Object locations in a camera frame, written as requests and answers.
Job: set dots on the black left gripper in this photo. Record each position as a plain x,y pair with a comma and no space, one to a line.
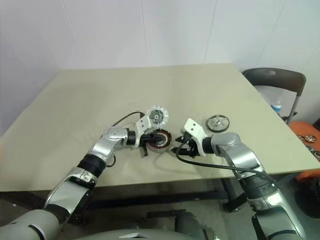
147,140

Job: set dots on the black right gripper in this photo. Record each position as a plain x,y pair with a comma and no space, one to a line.
191,148

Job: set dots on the motor stator with copper windings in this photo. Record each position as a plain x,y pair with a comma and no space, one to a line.
162,146

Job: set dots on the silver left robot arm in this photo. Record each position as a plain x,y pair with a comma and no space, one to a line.
112,137

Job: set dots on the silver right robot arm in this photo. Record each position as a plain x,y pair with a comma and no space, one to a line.
240,150

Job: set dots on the black flat bar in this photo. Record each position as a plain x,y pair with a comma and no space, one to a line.
166,214

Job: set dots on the dark grey rounded housing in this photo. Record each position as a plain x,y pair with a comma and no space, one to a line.
190,222

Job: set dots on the grey robot torso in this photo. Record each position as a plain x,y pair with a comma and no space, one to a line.
112,232

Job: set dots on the water bottle with blue cap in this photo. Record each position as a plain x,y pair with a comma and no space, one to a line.
276,105

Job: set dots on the black folding chair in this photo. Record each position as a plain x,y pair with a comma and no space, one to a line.
275,78

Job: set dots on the black waste bin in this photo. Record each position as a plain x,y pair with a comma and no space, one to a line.
310,200

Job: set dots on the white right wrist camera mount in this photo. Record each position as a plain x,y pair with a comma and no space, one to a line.
193,128

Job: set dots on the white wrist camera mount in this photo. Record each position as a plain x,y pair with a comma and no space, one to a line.
193,128
143,123

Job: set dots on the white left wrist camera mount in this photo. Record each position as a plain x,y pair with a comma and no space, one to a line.
143,123

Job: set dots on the black table frame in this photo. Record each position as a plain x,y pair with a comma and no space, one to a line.
162,196

